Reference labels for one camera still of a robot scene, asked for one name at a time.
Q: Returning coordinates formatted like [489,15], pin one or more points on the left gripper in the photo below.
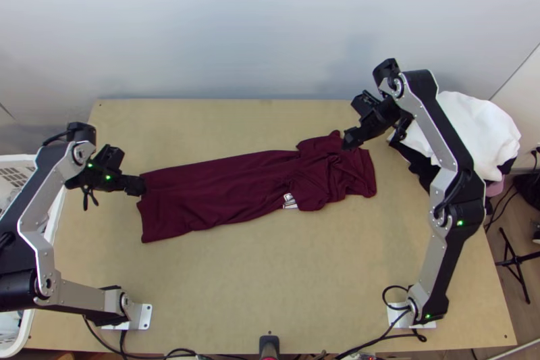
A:
[131,185]

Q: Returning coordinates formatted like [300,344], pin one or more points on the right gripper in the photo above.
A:
[357,135]

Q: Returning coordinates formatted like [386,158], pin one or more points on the maroon t-shirt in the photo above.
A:
[236,191]

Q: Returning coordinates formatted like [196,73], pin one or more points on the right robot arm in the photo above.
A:
[426,123]

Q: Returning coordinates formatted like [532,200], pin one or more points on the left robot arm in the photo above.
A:
[42,208]

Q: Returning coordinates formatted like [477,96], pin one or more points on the white laundry basket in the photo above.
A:
[14,176]

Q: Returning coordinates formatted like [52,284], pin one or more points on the heap of clothes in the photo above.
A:
[476,132]

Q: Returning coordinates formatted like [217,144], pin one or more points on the black tripod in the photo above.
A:
[512,256]

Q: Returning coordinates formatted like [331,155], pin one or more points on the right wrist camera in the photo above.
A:
[365,103]

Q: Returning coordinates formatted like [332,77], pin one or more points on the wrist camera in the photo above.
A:
[365,103]
[111,157]

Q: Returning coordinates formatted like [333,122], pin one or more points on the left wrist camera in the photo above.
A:
[111,157]

